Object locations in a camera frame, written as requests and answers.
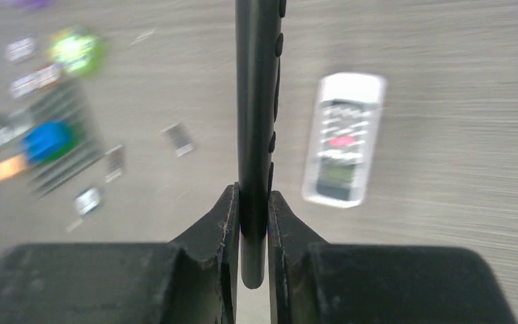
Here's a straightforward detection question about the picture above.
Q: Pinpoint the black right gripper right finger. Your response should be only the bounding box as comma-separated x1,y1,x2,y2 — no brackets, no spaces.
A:
268,191,516,323

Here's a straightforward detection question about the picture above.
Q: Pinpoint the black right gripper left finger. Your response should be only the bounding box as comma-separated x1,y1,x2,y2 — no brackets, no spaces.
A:
0,184,239,324

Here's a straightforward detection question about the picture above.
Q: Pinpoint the AAA battery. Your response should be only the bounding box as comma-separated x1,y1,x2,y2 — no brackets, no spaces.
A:
161,124,195,157
105,144,125,183

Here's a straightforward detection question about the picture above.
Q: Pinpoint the white remote control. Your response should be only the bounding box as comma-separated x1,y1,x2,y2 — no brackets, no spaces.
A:
301,72,387,209

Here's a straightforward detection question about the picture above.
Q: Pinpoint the black remote control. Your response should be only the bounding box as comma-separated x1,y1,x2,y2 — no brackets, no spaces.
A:
235,0,287,289

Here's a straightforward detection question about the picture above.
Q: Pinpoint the blue poker chip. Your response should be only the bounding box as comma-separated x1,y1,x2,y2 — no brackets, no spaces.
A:
74,186,104,217

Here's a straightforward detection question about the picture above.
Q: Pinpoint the green building brick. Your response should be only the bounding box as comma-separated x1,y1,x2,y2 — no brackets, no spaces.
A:
44,124,85,163

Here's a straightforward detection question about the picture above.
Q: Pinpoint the blue building brick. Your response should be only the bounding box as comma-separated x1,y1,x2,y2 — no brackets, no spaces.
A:
22,120,68,165

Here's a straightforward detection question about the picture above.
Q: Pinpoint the orange wooden block near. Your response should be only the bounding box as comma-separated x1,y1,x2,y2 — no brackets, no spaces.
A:
0,155,29,182

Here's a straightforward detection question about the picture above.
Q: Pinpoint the grey building baseplate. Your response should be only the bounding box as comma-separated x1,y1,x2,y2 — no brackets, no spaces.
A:
20,79,103,196

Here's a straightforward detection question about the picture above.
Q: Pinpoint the grey building brick piece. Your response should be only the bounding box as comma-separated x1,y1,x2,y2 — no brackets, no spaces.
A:
0,112,34,147

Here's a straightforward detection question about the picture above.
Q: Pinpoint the green monster toy block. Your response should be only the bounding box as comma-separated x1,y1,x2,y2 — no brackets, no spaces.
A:
47,26,106,76

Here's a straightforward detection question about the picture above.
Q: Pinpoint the white poker chip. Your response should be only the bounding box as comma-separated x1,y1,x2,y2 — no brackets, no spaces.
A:
5,36,36,62

